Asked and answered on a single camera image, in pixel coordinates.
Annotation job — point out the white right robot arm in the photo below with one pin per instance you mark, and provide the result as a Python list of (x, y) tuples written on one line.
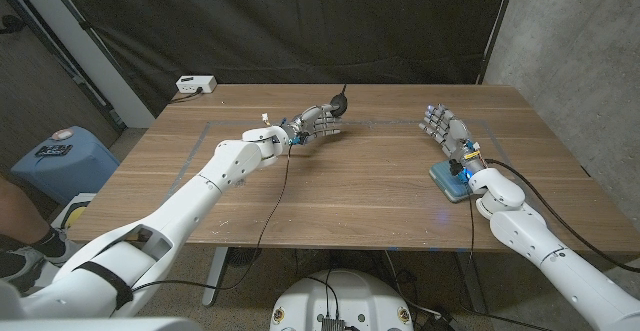
[(550, 256)]

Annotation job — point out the pink round disc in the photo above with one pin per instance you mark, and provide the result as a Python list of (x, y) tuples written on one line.
[(62, 134)]

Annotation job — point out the white power strip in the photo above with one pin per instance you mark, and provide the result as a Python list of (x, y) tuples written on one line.
[(196, 84)]

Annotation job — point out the grey sneaker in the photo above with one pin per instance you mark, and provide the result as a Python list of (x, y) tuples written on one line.
[(17, 271)]

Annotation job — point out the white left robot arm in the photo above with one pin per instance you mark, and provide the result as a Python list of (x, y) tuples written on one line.
[(190, 211)]

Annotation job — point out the person's bare leg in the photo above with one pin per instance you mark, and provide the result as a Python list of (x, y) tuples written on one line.
[(15, 216)]

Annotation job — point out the black backdrop cloth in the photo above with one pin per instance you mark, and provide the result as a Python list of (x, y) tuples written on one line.
[(300, 21)]

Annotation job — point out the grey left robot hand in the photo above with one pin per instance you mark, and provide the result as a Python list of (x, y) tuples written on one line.
[(315, 121)]

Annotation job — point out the black round floor fan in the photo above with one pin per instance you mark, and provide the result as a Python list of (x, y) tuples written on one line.
[(244, 256)]

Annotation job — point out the teal toy box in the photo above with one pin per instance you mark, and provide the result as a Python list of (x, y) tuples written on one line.
[(447, 183)]

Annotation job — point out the white and yellow floor object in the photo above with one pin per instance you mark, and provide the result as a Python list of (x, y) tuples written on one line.
[(75, 216)]

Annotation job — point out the blue storage bin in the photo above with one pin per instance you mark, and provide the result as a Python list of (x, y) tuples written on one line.
[(65, 171)]

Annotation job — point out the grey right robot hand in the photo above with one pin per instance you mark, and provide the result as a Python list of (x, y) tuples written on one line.
[(452, 133)]

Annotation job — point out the black backdrop stand pole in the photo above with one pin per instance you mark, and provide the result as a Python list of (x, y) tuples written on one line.
[(85, 23), (497, 26)]

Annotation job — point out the white robot torso edge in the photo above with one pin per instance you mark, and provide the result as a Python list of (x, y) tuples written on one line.
[(100, 325)]

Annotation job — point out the black smartphone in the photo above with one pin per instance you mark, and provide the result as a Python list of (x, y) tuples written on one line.
[(53, 150)]

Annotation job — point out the black rubber air blower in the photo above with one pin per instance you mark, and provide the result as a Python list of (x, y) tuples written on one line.
[(339, 105)]

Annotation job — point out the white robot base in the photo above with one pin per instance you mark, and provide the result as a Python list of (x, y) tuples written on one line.
[(345, 296)]

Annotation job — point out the grey table leg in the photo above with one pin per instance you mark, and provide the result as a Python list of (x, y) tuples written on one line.
[(472, 286), (216, 276)]

